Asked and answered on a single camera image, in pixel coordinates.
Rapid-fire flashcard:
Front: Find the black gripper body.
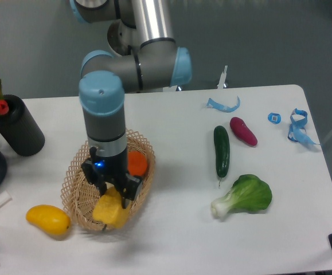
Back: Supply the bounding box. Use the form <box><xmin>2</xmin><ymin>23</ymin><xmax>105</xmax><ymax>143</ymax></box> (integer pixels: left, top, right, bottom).
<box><xmin>89</xmin><ymin>147</ymin><xmax>128</xmax><ymax>189</ymax></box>

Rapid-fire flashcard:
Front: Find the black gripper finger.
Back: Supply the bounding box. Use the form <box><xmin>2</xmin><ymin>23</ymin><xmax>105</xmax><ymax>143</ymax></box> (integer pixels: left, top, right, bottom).
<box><xmin>81</xmin><ymin>159</ymin><xmax>107</xmax><ymax>195</ymax></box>
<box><xmin>121</xmin><ymin>173</ymin><xmax>143</xmax><ymax>209</ymax></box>

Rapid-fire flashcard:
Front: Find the yellow bell pepper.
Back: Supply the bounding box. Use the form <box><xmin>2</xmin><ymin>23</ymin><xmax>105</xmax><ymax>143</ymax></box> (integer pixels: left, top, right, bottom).
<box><xmin>92</xmin><ymin>187</ymin><xmax>130</xmax><ymax>229</ymax></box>

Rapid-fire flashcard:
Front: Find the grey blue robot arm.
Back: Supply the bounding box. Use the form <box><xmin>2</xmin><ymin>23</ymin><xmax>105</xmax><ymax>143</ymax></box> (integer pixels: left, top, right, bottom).
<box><xmin>70</xmin><ymin>1</ymin><xmax>192</xmax><ymax>208</ymax></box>

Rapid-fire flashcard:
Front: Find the woven wicker basket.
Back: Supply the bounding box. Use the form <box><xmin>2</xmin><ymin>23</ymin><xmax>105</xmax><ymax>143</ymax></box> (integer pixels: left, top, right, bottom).
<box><xmin>61</xmin><ymin>129</ymin><xmax>155</xmax><ymax>231</ymax></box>

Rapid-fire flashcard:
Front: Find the orange tangerine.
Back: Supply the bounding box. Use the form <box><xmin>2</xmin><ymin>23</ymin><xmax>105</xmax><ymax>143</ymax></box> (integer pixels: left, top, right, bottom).
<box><xmin>128</xmin><ymin>151</ymin><xmax>148</xmax><ymax>176</ymax></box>

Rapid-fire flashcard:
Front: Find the yellow mango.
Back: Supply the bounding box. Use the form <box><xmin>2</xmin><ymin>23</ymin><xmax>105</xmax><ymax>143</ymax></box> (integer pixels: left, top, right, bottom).
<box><xmin>26</xmin><ymin>205</ymin><xmax>71</xmax><ymax>236</ymax></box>

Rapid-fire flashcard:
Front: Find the black cylindrical vase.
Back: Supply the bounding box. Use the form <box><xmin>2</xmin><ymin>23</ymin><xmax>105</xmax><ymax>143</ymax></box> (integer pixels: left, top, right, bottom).
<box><xmin>0</xmin><ymin>95</ymin><xmax>45</xmax><ymax>156</ymax></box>

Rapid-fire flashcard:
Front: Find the dark green cucumber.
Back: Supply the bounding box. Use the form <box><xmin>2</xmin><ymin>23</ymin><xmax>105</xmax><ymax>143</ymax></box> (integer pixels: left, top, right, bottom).
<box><xmin>213</xmin><ymin>125</ymin><xmax>231</xmax><ymax>186</ymax></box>

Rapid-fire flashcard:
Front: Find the green bok choy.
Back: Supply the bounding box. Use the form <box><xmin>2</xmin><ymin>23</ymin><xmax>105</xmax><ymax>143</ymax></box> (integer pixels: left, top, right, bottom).
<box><xmin>210</xmin><ymin>174</ymin><xmax>272</xmax><ymax>218</ymax></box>

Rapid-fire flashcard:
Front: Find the purple sweet potato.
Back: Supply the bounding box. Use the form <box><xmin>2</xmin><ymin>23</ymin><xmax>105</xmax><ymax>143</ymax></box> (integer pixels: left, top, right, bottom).
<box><xmin>229</xmin><ymin>117</ymin><xmax>257</xmax><ymax>147</ymax></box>

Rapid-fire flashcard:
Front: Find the small blue tag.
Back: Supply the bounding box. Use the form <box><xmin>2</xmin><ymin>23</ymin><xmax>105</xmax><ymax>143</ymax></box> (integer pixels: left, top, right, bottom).
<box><xmin>268</xmin><ymin>112</ymin><xmax>282</xmax><ymax>124</ymax></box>

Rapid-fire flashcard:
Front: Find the blue tangled ribbon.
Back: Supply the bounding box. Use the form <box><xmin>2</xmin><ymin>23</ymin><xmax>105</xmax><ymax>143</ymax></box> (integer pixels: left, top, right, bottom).
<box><xmin>287</xmin><ymin>108</ymin><xmax>319</xmax><ymax>146</ymax></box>

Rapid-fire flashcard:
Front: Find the blue curved strap piece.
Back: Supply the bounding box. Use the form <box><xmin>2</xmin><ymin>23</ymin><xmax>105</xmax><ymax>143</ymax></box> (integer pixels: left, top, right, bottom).
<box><xmin>204</xmin><ymin>96</ymin><xmax>241</xmax><ymax>113</ymax></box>

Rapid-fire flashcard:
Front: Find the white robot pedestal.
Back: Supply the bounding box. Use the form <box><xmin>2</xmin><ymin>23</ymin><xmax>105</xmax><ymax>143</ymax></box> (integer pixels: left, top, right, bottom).
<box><xmin>107</xmin><ymin>19</ymin><xmax>140</xmax><ymax>56</ymax></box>

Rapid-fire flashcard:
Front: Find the white metal base bracket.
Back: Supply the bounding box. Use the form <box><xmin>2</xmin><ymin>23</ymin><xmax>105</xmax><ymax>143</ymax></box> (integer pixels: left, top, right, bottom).
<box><xmin>162</xmin><ymin>65</ymin><xmax>228</xmax><ymax>92</ymax></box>

